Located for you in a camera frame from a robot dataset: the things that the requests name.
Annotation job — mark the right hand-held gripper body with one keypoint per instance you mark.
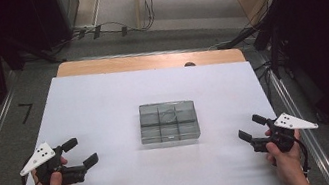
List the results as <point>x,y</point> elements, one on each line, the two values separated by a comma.
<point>292,122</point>

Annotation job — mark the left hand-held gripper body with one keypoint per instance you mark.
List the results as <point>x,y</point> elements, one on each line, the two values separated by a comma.
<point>40,157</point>

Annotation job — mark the clear plastic compartment box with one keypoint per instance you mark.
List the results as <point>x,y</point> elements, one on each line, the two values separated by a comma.
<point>158,130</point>

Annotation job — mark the person's right hand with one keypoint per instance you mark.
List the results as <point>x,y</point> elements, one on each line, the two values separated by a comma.
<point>285,160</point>

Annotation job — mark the white board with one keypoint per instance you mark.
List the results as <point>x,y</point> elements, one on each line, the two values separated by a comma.
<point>102,96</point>

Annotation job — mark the wooden table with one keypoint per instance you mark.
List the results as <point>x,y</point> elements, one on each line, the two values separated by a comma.
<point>133,62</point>

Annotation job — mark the dark grey cabinet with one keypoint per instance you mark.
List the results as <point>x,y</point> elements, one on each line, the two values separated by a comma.
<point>68,3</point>

